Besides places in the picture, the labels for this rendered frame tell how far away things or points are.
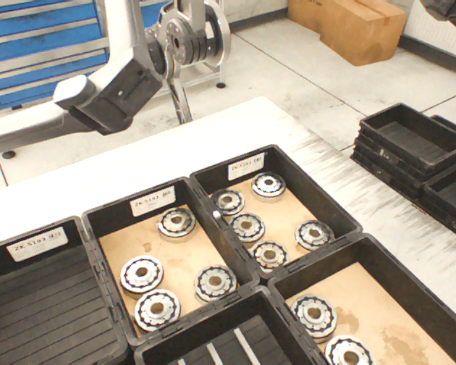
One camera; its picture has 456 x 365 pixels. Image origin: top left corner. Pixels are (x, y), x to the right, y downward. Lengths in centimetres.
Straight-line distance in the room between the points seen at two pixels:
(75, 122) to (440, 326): 82
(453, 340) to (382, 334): 13
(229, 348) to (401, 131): 156
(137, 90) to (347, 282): 68
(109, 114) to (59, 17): 203
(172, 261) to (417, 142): 146
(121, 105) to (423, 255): 99
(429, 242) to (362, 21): 260
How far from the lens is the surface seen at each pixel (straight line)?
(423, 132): 217
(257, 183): 118
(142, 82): 67
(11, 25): 265
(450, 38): 392
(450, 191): 210
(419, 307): 100
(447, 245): 140
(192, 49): 129
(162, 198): 111
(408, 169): 192
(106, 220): 110
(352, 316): 99
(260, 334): 94
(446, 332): 99
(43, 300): 107
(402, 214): 143
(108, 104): 67
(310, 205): 115
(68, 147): 291
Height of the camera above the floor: 167
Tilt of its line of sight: 44 degrees down
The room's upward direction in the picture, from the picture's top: straight up
